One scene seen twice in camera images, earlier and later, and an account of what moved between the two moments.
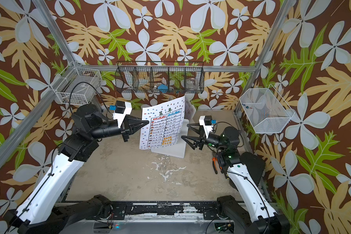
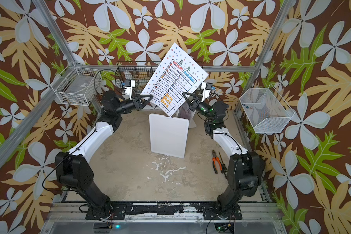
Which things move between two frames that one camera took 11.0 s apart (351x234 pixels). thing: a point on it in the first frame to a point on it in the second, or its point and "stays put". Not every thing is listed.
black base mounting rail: x=129 y=211 stays put
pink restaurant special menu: x=189 y=109 stays put
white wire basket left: x=76 y=85 stays put
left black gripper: x=127 y=128 to x=138 y=105
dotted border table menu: x=165 y=119 to x=177 y=73
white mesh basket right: x=266 y=110 stays put
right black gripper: x=200 y=143 to x=194 y=107
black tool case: x=255 y=164 stays put
